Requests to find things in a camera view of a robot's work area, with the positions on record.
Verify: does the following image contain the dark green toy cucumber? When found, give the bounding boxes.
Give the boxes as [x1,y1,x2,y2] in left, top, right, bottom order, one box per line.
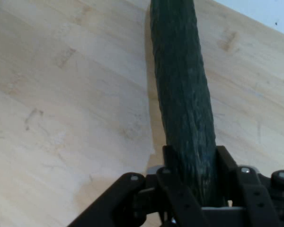
[149,0,228,207]

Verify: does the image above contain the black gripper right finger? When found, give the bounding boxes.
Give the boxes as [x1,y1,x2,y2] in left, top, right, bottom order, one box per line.
[215,144,284,227]

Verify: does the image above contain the bamboo wooden cutting board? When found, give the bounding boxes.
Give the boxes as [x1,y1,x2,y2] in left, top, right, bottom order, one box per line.
[0,0,284,227]

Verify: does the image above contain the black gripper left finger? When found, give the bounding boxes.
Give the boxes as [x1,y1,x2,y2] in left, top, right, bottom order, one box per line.
[68,144,205,227]

